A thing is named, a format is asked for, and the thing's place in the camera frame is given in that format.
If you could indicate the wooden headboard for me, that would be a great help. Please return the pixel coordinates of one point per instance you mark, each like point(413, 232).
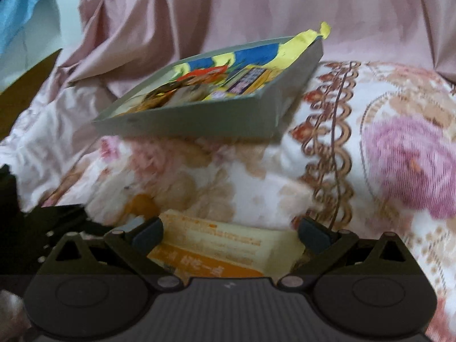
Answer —
point(21, 92)

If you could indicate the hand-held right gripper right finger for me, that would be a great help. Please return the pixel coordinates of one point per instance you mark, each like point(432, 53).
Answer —
point(315, 237)

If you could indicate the pink satin cloth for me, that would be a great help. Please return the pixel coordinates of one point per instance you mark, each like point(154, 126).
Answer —
point(213, 7)

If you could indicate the yellow and blue snack bag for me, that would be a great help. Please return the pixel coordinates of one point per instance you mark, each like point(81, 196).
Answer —
point(249, 57)

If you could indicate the blue cloth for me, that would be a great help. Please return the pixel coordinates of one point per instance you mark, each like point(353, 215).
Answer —
point(21, 7)

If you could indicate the cream and orange snack packet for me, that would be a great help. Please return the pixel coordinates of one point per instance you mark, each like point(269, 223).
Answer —
point(221, 242)

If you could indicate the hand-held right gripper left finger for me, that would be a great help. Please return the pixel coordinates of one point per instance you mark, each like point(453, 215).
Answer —
point(149, 235)

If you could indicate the pale pink duvet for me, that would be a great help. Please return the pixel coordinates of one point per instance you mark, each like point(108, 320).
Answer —
point(42, 131)

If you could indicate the grey shallow box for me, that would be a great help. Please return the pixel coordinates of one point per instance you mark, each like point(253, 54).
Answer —
point(199, 119)

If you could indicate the floral bedsheet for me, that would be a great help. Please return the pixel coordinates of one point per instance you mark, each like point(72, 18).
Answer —
point(392, 114)

